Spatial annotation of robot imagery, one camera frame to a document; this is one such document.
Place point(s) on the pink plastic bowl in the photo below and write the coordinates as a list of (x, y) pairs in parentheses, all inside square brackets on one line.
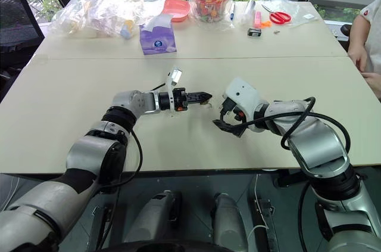
[(177, 10)]

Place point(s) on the clear plastic tube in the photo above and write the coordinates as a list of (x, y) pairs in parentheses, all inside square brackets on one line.
[(249, 10)]

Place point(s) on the clear plastic bag of items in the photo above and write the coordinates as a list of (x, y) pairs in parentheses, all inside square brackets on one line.
[(101, 13)]

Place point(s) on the person's right forearm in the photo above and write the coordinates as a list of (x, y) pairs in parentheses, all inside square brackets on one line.
[(358, 34)]

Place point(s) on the pink highlighter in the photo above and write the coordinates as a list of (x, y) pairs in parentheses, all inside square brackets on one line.
[(257, 19)]

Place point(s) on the red scissors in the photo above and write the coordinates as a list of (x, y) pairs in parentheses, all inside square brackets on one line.
[(279, 16)]

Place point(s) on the person's left hand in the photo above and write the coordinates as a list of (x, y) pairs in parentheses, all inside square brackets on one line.
[(373, 83)]

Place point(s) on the purple tissue box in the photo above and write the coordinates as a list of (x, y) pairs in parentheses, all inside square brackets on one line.
[(157, 40)]

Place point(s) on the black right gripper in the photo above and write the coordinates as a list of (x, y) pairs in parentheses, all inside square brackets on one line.
[(235, 112)]

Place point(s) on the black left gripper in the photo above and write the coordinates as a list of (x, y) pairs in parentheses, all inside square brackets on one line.
[(180, 100)]

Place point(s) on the grey rounded robot leg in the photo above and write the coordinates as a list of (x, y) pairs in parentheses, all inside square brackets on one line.
[(227, 222), (151, 219)]

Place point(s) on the person's right hand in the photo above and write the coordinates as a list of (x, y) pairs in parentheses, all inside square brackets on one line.
[(358, 58)]

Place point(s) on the blue pen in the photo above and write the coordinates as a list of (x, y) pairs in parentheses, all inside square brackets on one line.
[(232, 10)]

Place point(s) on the flat clear plastic bag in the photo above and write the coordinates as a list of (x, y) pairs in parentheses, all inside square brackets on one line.
[(300, 10)]

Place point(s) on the brass padlock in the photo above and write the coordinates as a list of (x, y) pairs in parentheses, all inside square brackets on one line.
[(204, 104)]

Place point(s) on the black mesh office chair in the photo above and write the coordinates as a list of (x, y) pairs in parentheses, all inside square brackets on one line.
[(16, 22)]

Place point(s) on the small orange plastic piece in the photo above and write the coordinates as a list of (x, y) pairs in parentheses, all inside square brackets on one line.
[(266, 24)]

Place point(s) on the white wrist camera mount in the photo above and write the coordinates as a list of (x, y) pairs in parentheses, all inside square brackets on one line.
[(175, 74), (244, 94)]

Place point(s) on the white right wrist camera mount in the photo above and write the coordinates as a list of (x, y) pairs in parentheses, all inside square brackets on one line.
[(244, 94)]

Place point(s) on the person in white shirt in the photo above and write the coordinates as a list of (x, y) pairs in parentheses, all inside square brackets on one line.
[(373, 25)]

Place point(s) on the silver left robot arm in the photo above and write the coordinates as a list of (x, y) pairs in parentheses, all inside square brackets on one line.
[(89, 150)]

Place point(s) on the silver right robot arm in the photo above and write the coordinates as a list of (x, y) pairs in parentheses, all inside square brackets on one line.
[(315, 138)]

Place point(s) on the small black box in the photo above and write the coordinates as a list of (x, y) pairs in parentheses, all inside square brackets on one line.
[(254, 32)]

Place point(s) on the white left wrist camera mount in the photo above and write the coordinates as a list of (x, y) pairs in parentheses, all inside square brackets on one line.
[(175, 74)]

